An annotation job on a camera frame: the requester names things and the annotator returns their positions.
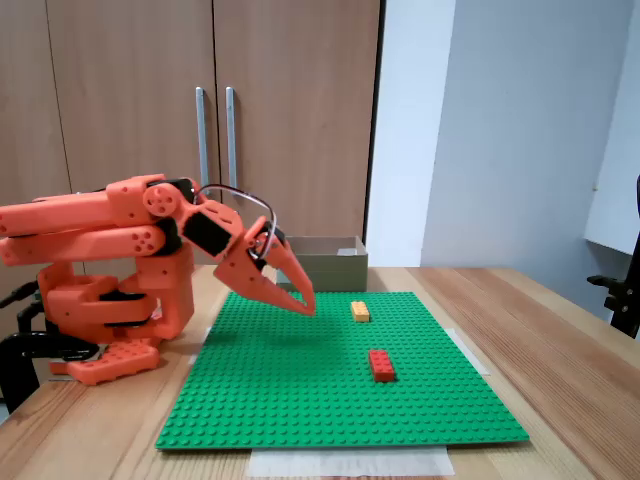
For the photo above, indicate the black stand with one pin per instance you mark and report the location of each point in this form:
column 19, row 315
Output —
column 625, row 300

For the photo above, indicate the red lego block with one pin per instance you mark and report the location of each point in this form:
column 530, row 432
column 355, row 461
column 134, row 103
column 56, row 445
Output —
column 382, row 366

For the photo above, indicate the green lego baseplate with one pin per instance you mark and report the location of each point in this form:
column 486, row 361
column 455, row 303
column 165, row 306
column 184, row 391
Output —
column 300, row 400

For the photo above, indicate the yellow lego block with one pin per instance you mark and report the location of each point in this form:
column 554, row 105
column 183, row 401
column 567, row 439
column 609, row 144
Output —
column 360, row 311

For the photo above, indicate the black table clamp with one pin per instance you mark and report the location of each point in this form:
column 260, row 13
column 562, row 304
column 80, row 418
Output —
column 30, row 345

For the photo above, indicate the brown cardboard box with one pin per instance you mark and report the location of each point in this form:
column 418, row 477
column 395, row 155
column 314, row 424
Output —
column 340, row 272

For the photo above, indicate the wooden cabinet door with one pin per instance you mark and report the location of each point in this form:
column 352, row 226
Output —
column 20, row 100
column 125, row 40
column 325, row 30

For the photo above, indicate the masking tape strip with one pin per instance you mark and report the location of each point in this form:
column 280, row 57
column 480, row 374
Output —
column 350, row 462
column 200, row 347
column 470, row 352

